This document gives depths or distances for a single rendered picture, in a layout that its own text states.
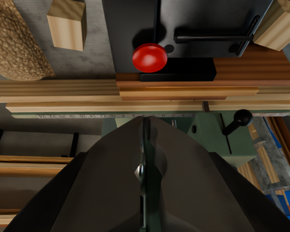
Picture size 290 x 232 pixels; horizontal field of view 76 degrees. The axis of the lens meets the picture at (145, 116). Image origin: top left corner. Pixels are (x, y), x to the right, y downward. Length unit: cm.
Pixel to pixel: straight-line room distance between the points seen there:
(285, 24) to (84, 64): 29
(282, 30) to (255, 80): 7
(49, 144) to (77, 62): 259
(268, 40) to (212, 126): 13
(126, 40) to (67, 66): 21
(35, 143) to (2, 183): 57
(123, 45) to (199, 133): 16
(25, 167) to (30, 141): 71
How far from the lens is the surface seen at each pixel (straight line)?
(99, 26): 30
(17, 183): 287
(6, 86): 44
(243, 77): 29
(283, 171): 123
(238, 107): 40
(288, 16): 30
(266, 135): 125
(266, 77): 31
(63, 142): 288
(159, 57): 16
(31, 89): 41
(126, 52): 18
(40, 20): 32
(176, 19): 17
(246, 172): 193
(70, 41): 27
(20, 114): 44
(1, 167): 248
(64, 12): 27
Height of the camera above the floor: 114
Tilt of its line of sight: 30 degrees down
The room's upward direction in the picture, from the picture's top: 179 degrees clockwise
